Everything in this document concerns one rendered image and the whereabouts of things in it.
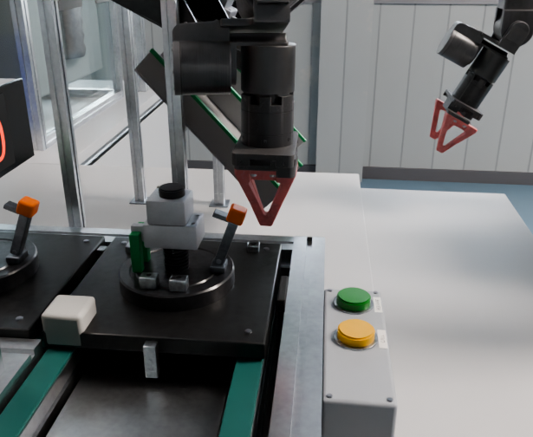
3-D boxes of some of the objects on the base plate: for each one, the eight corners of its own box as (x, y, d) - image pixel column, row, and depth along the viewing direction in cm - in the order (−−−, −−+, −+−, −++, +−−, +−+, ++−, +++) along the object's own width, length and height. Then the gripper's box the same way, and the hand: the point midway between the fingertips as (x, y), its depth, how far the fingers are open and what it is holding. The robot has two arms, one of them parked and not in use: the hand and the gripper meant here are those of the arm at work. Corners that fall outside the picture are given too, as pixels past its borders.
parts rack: (230, 200, 129) (218, -262, 97) (195, 285, 95) (160, -376, 64) (134, 197, 131) (92, -258, 99) (68, 279, 97) (-29, -367, 66)
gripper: (297, 101, 59) (293, 244, 65) (302, 82, 68) (297, 210, 74) (228, 99, 60) (230, 242, 65) (242, 81, 69) (242, 207, 75)
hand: (266, 218), depth 70 cm, fingers closed
